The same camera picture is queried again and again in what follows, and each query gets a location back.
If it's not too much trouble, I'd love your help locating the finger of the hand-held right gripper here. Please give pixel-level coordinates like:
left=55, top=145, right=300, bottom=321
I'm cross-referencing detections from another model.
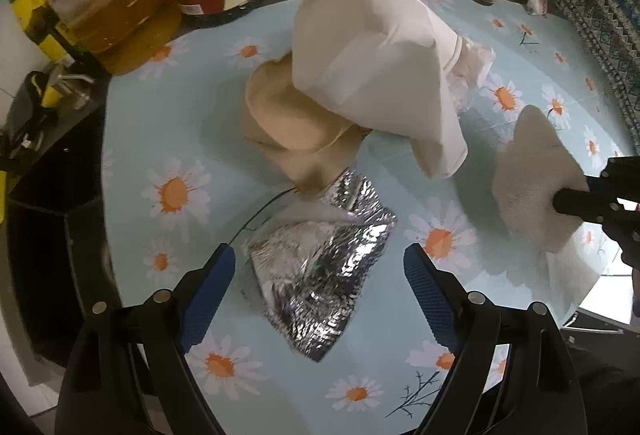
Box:
left=551, top=157, right=640, bottom=223

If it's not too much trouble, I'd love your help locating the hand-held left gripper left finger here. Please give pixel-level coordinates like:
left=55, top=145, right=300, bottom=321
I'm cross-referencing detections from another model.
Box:
left=57, top=242, right=238, bottom=435

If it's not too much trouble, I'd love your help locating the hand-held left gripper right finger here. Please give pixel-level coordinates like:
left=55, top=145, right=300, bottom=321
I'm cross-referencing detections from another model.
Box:
left=402, top=242, right=583, bottom=435

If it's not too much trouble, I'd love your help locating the beige cleaning cloth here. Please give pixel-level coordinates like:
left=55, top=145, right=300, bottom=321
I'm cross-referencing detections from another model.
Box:
left=491, top=105, right=613, bottom=326

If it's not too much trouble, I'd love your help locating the silver foil bag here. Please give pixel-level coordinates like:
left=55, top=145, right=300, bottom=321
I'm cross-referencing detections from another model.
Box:
left=243, top=167, right=397, bottom=363

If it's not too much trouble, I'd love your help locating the beige paper napkin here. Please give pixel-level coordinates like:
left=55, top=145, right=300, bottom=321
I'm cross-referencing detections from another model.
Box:
left=241, top=52, right=373, bottom=200

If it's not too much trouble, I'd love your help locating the white paper bag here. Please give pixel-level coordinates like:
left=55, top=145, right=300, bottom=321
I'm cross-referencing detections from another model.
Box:
left=291, top=0, right=469, bottom=180

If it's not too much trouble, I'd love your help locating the daisy-print table cover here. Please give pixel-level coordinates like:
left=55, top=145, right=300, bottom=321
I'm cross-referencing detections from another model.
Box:
left=97, top=0, right=636, bottom=435

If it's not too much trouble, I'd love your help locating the dark sink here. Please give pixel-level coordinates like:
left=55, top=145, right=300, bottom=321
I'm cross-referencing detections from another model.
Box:
left=7, top=115, right=121, bottom=366

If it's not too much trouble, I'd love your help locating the crumpled white wrapper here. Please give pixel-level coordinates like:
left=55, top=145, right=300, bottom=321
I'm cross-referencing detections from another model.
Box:
left=447, top=35, right=497, bottom=113

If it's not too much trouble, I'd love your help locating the blue patterned cloth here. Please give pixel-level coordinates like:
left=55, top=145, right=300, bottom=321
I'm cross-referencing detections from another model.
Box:
left=552, top=0, right=640, bottom=150

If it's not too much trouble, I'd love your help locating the yellow oil container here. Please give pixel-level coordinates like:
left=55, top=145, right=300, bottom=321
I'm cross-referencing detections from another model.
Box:
left=10, top=0, right=66, bottom=66

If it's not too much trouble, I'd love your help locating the thin black wire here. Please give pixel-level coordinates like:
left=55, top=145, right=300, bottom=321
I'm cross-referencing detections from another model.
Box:
left=225, top=187, right=297, bottom=247

